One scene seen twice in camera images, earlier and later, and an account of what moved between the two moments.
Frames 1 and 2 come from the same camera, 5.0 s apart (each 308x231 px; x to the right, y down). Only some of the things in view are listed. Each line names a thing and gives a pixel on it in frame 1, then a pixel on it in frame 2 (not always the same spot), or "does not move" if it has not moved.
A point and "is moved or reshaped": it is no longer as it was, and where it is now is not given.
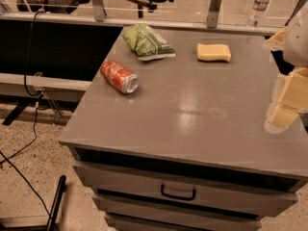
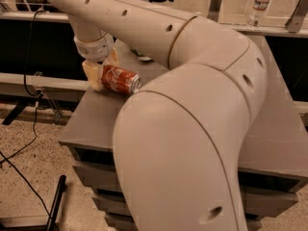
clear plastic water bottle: (259, 9) does not move
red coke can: (119, 77) is moved or reshaped
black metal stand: (51, 224) does not move
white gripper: (297, 40) → (93, 50)
